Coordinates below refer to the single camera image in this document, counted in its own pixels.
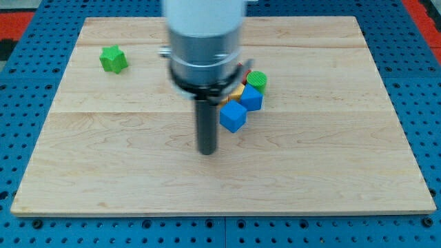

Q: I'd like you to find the blue cube block rear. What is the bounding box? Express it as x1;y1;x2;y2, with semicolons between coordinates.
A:
239;85;263;112

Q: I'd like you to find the yellow block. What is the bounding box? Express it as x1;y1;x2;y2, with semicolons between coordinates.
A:
219;83;245;106

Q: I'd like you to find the blue cube block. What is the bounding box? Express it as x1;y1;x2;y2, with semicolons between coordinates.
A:
239;85;263;112
220;100;247;133

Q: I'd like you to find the wooden board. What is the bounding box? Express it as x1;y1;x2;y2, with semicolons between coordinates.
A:
10;17;436;217

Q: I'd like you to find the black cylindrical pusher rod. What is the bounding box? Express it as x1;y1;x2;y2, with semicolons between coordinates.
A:
195;99;218;155

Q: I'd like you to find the blue cube block front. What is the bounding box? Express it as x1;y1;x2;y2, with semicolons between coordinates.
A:
220;100;247;133

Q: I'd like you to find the green cylinder block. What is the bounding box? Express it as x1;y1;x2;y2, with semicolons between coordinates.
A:
246;71;267;94

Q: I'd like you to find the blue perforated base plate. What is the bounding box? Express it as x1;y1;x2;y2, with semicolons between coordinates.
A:
1;1;440;247

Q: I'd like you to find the green star block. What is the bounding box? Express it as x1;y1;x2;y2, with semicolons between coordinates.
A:
99;45;128;74

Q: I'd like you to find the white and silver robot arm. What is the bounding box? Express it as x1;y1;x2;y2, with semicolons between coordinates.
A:
159;0;253;155

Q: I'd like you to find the red block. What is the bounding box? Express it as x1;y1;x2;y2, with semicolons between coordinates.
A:
241;69;252;85

